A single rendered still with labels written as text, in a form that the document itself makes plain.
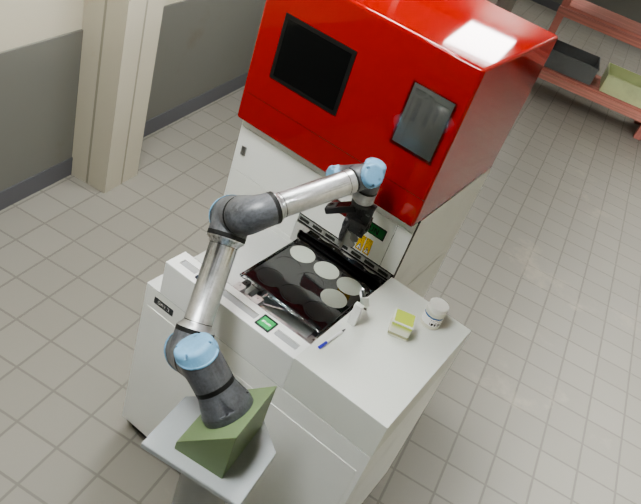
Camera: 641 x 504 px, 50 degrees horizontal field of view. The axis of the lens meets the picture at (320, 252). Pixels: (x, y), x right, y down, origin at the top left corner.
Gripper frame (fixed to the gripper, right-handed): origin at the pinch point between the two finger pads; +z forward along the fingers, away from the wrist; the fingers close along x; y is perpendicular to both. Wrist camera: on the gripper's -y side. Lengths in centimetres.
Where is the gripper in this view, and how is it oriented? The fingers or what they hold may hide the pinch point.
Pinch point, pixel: (339, 243)
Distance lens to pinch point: 242.9
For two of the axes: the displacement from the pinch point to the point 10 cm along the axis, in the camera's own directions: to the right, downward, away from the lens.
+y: 8.8, 4.5, -1.8
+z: -2.7, 7.6, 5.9
